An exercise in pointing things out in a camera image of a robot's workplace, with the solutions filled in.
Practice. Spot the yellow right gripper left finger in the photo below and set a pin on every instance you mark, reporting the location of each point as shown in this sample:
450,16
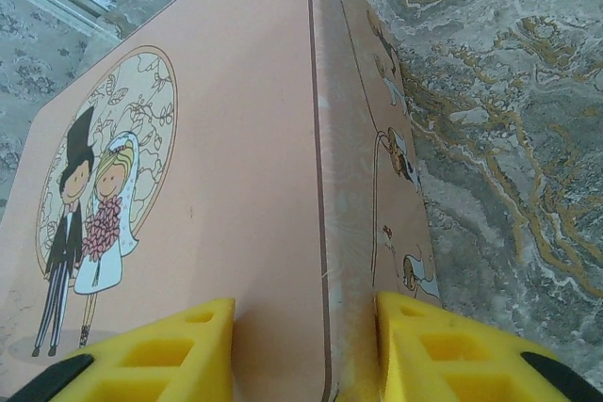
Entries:
155,364

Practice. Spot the pink wedding cartoon tin box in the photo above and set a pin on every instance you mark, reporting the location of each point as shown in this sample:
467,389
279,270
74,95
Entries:
235,138

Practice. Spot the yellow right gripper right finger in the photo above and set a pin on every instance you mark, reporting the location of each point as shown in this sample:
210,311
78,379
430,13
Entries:
438,359

